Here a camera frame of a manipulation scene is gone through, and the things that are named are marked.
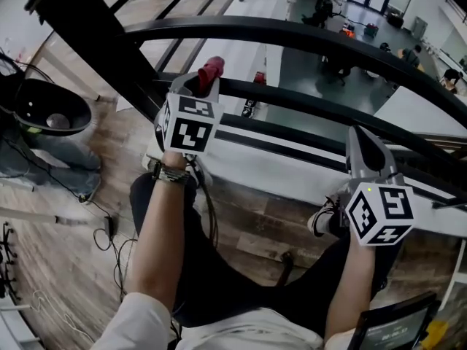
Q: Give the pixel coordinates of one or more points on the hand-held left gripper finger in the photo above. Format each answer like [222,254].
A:
[214,91]
[178,82]

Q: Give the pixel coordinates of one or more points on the black round machine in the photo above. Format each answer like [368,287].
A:
[47,104]

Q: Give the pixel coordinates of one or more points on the person's leg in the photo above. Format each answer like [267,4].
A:
[310,290]
[204,275]

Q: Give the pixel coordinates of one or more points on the white paper sheet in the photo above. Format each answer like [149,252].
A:
[124,104]

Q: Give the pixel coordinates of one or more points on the black stool leg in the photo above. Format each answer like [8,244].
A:
[286,268]

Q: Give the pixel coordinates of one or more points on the person's left forearm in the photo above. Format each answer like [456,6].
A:
[157,246]

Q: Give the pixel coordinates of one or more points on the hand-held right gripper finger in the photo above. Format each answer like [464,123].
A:
[352,155]
[389,162]

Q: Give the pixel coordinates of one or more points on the wooden staircase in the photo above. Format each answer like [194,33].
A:
[438,140]

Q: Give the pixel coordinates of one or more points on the black metal railing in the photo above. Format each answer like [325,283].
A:
[255,27]

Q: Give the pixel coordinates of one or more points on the orange object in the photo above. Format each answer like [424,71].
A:
[347,34]

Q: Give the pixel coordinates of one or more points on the person's right forearm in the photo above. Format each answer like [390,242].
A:
[350,286]

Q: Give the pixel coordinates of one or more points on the white metal frame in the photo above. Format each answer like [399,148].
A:
[454,272]

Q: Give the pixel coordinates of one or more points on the person's left hand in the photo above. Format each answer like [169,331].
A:
[174,159]

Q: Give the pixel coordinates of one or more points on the wooden table white legs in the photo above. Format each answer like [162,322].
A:
[69,75]

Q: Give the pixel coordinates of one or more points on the black wrist-mounted screen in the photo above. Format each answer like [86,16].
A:
[394,328]

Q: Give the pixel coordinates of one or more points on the yellow plastic object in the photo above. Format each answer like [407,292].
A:
[434,335]

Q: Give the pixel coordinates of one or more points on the grey metal rack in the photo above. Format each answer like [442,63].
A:
[14,330]

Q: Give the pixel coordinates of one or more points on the black white patterned bag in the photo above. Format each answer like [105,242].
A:
[250,108]

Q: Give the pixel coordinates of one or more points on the person's right sneaker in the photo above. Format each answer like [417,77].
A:
[321,219]

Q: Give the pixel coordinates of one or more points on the person's white shirt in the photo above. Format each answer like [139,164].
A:
[237,330]

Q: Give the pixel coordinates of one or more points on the person's left leg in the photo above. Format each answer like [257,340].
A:
[204,275]

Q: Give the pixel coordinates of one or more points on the red plastic crate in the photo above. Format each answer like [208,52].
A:
[259,78]

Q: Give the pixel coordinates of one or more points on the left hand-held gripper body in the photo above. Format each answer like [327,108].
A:
[189,130]

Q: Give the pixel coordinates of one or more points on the grey metal cabinet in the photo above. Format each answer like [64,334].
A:
[419,27]

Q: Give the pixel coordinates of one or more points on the person's right leg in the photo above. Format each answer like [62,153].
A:
[310,290]

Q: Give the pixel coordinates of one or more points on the pink cloth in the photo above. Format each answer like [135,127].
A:
[211,69]

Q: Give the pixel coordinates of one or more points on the round orange table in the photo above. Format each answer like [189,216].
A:
[400,53]

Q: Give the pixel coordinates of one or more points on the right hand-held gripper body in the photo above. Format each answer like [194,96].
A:
[379,213]

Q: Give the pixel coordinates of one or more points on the green red vacuum cleaner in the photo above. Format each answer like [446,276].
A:
[371,29]

